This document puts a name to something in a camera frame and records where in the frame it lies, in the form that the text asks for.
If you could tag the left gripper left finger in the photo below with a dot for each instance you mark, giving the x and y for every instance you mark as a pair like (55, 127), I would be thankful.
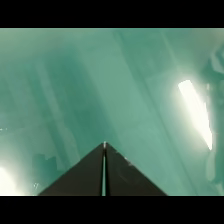
(86, 178)

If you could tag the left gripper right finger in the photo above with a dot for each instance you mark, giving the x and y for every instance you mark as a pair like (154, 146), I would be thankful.
(128, 180)

